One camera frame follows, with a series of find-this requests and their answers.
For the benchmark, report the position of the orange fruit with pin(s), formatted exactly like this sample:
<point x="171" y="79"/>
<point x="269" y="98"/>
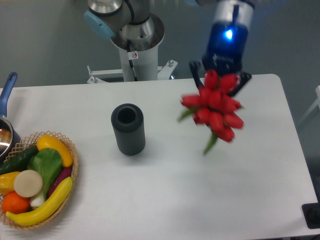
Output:
<point x="15" y="204"/>

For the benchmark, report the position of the green bok choy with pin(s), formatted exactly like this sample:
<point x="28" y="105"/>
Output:
<point x="48" y="163"/>

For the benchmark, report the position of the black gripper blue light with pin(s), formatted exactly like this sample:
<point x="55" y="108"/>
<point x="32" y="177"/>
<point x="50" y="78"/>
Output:
<point x="223" y="54"/>

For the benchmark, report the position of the short yellow squash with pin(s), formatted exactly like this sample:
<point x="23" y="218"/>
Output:
<point x="51" y="142"/>

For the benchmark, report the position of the red tulip bouquet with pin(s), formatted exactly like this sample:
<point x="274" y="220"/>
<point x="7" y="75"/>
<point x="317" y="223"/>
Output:
<point x="213" y="107"/>

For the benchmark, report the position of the beige round slice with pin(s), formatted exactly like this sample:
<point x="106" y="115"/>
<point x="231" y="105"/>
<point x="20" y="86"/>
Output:
<point x="28" y="183"/>

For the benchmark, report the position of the white furniture frame right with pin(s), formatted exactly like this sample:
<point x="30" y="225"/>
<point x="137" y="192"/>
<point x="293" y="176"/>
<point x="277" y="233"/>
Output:
<point x="312" y="111"/>

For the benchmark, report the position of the long yellow squash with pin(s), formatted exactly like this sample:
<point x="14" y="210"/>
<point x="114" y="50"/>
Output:
<point x="49" y="207"/>

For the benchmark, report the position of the purple sweet potato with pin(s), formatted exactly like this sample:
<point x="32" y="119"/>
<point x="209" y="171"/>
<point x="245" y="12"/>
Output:
<point x="65" y="173"/>

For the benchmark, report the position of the dark grey ribbed vase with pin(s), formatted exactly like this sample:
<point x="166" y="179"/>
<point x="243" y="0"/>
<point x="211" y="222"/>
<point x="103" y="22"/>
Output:
<point x="128" y="125"/>

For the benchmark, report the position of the woven wicker basket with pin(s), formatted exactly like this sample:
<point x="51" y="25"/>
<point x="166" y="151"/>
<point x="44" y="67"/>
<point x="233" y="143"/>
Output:
<point x="29" y="142"/>

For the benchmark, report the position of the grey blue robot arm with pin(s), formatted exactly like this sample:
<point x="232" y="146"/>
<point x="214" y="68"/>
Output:
<point x="106" y="17"/>

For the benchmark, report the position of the blue handled saucepan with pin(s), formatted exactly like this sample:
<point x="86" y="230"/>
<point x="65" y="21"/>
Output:
<point x="8" y="136"/>

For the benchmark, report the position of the yellow bell pepper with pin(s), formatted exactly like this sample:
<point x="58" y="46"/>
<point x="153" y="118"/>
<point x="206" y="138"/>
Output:
<point x="7" y="182"/>

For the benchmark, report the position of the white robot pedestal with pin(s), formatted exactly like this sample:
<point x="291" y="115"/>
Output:
<point x="138" y="46"/>

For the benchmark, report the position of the black device at edge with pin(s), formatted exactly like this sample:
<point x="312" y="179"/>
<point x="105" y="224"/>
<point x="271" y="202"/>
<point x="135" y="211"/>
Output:
<point x="311" y="212"/>

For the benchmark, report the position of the dark green cucumber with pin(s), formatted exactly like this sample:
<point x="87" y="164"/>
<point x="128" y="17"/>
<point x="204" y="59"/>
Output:
<point x="19" y="161"/>

